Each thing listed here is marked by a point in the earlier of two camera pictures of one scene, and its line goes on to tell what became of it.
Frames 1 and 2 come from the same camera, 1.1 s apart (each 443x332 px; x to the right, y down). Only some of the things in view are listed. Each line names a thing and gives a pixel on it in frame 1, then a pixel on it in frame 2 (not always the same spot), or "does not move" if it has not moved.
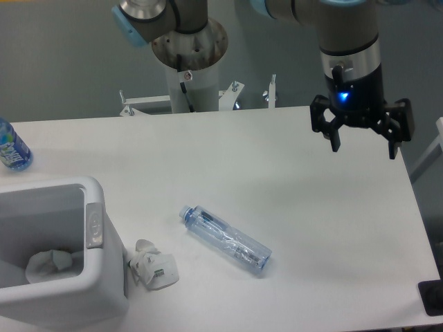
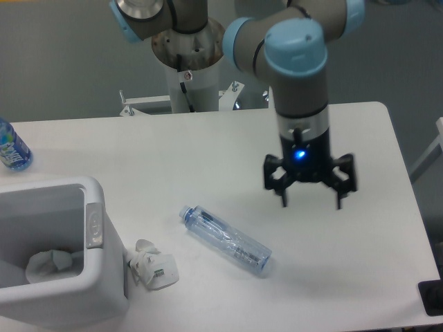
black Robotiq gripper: (360, 102) to (309, 160)
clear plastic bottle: (208, 228) does not move
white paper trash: (149, 268) does not move
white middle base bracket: (226, 98) does not move
